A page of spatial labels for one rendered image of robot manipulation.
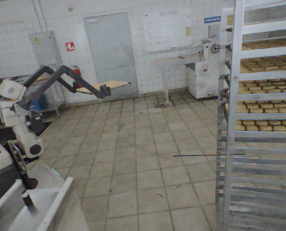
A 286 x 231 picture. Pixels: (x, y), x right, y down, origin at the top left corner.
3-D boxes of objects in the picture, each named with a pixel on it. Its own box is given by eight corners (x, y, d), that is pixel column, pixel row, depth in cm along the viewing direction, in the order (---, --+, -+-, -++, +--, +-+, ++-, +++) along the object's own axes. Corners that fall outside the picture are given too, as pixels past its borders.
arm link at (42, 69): (42, 61, 208) (47, 62, 202) (50, 71, 218) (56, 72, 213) (9, 90, 190) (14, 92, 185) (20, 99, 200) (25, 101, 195)
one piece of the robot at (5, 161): (4, 231, 161) (-47, 146, 128) (-10, 200, 197) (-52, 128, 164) (44, 204, 182) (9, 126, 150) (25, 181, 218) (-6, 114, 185)
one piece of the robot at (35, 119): (30, 135, 175) (21, 113, 166) (20, 128, 193) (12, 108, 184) (47, 128, 185) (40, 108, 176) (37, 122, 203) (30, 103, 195)
